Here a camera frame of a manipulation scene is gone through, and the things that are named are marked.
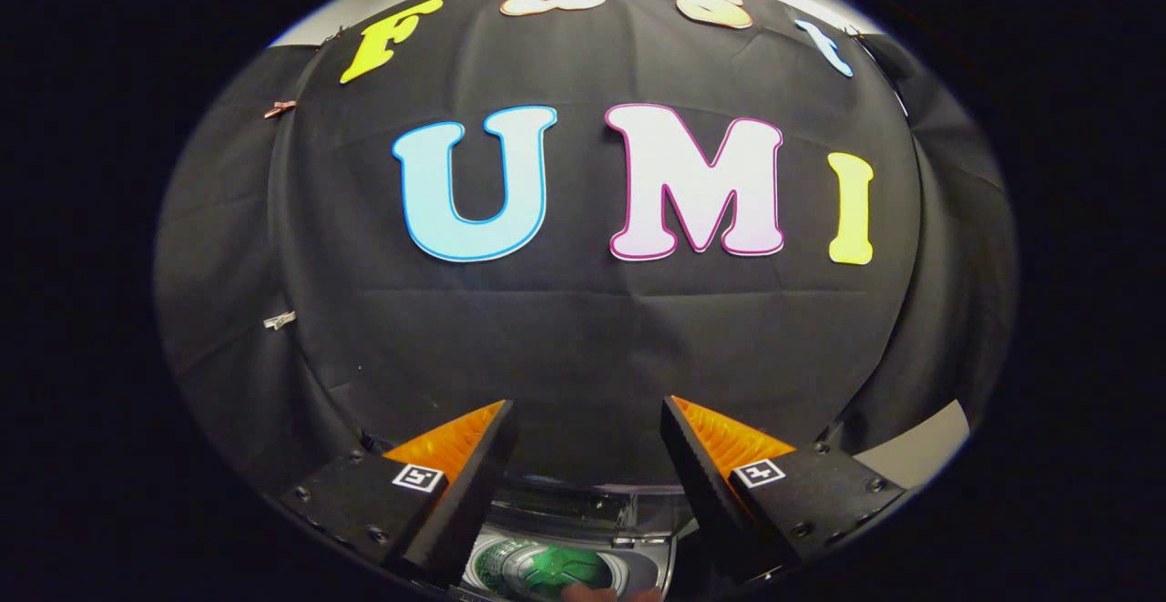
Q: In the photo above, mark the black backdrop cloth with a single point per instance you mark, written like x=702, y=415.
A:
x=583, y=338

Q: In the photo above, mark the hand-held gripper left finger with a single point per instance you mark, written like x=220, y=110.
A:
x=474, y=493

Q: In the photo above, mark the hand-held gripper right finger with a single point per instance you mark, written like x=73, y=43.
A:
x=701, y=493

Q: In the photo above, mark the grey washing machine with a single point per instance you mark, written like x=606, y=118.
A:
x=642, y=552

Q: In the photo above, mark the dark washing machine lid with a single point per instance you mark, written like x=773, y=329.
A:
x=592, y=484

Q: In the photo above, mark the green polo shirt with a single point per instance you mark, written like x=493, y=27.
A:
x=556, y=570

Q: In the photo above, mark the pink clip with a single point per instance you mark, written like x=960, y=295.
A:
x=280, y=109

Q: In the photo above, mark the white clip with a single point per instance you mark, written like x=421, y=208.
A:
x=279, y=320

